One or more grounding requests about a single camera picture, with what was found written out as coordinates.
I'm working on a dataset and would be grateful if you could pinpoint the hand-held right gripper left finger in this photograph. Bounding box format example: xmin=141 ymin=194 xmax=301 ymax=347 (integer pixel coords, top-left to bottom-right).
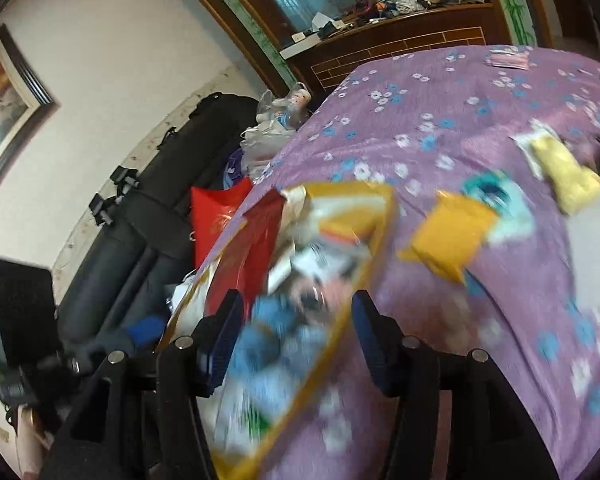
xmin=39 ymin=289 xmax=245 ymax=480

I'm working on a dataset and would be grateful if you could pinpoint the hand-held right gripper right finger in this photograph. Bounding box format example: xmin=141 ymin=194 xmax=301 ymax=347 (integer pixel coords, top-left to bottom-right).
xmin=351 ymin=289 xmax=563 ymax=480

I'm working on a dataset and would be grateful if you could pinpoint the blue packet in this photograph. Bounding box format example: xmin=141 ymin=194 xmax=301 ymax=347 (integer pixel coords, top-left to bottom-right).
xmin=227 ymin=294 xmax=338 ymax=413

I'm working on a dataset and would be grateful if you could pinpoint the red packet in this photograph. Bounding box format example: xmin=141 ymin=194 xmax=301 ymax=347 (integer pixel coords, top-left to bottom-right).
xmin=204 ymin=191 xmax=287 ymax=317

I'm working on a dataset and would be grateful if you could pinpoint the yellow cardboard box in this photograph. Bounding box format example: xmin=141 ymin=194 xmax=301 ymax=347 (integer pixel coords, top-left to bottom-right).
xmin=155 ymin=182 xmax=397 ymax=480

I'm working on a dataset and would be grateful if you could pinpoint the blue cloth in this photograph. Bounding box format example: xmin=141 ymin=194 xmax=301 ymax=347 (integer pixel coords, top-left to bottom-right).
xmin=122 ymin=316 xmax=167 ymax=351

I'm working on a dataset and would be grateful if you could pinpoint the white and green packet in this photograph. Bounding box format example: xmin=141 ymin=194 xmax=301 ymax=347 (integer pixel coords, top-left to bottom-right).
xmin=212 ymin=385 xmax=281 ymax=463

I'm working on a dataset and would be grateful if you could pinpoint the red bag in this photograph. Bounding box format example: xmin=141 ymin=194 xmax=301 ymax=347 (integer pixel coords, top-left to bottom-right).
xmin=189 ymin=177 xmax=255 ymax=270

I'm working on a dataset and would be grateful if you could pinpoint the orange packet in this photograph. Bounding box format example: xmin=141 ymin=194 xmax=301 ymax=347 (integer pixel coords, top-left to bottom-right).
xmin=396 ymin=191 xmax=500 ymax=283

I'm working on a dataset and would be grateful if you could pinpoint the long black bag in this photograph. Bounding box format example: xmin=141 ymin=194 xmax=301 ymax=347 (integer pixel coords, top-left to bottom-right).
xmin=56 ymin=92 xmax=262 ymax=357

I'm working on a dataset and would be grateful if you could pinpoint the teal and white packet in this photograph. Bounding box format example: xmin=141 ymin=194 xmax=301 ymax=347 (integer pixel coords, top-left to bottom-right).
xmin=461 ymin=169 xmax=536 ymax=243

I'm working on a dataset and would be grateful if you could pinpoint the framed picture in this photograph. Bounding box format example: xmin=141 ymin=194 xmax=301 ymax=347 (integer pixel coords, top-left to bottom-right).
xmin=0 ymin=24 xmax=61 ymax=222

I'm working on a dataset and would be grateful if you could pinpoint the clear plastic bag of bottles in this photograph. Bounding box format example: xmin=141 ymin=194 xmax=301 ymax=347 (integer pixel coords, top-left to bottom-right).
xmin=239 ymin=82 xmax=315 ymax=173

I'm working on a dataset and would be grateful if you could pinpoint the purple floral blanket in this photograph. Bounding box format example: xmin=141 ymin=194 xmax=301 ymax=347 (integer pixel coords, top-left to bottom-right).
xmin=195 ymin=44 xmax=600 ymax=480

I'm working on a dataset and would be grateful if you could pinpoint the yellow packet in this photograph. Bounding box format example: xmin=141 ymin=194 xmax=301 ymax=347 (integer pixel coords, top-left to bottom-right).
xmin=529 ymin=136 xmax=600 ymax=217

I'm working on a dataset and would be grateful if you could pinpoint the wooden cabinet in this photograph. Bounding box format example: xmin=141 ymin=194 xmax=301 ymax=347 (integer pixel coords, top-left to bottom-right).
xmin=280 ymin=2 xmax=512 ymax=100

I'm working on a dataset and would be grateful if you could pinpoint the pink packet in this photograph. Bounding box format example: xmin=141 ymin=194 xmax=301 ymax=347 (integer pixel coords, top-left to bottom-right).
xmin=484 ymin=45 xmax=532 ymax=71

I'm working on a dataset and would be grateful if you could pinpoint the heap of assorted small clutter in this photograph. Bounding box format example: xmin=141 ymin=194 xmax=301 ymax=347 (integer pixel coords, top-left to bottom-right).
xmin=280 ymin=0 xmax=492 ymax=60

